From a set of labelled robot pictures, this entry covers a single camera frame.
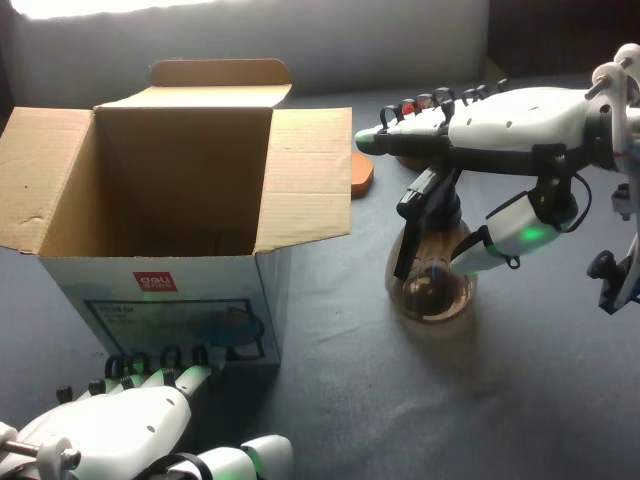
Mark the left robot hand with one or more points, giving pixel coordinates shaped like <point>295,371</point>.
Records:
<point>125,425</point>

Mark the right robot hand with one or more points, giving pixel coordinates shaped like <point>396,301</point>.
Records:
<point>515,120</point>

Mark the brown transparent spray bottle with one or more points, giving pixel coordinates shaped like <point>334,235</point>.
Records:
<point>425,295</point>

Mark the red toy strawberry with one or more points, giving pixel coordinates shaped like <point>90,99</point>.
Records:
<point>408,108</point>

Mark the brown wooden block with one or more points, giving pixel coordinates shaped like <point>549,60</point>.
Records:
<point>407,163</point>

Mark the orange octagonal wooden block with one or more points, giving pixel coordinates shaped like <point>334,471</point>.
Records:
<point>361,175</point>

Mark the grey backdrop panel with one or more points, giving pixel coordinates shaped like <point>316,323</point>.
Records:
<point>300,45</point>

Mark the open cardboard box globe print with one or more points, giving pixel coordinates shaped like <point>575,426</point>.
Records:
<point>200,175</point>

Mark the grey table cloth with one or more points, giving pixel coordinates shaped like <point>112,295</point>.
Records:
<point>400,400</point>

